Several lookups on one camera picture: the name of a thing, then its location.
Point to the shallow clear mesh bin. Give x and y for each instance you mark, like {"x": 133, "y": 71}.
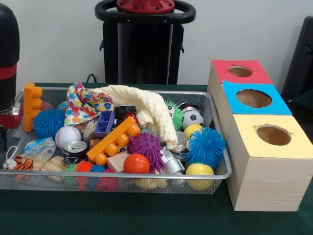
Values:
{"x": 161, "y": 185}

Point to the clear plastic packet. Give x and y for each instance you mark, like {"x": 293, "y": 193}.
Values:
{"x": 41, "y": 148}

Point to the cream knitted cloth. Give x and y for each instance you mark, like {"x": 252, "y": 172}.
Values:
{"x": 151, "y": 107}

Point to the small blue spiky ball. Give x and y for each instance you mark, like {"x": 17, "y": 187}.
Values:
{"x": 49, "y": 122}

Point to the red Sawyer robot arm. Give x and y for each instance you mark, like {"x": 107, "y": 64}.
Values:
{"x": 7, "y": 54}

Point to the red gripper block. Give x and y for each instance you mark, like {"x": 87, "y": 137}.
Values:
{"x": 12, "y": 120}

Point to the yellow ball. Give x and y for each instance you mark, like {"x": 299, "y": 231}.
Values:
{"x": 200, "y": 171}

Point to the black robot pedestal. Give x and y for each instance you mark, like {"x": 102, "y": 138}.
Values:
{"x": 146, "y": 49}

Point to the dark green table cloth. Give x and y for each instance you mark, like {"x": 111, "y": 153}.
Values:
{"x": 146, "y": 215}

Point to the orange toy building block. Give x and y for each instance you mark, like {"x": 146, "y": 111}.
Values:
{"x": 113, "y": 142}
{"x": 32, "y": 105}

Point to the purple spiky ball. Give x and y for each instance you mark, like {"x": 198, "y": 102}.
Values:
{"x": 146, "y": 149}

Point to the orange ball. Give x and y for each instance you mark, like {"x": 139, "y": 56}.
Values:
{"x": 136, "y": 163}

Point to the black chair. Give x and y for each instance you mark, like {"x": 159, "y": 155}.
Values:
{"x": 301, "y": 63}

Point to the large blue spiky ball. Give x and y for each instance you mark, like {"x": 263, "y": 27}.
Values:
{"x": 206, "y": 147}

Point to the white baseball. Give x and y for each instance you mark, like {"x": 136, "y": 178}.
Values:
{"x": 68, "y": 137}

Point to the colourful patterned cloth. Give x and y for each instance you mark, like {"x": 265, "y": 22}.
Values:
{"x": 85, "y": 105}

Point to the wooden box with three holes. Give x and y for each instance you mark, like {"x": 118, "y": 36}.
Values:
{"x": 264, "y": 181}

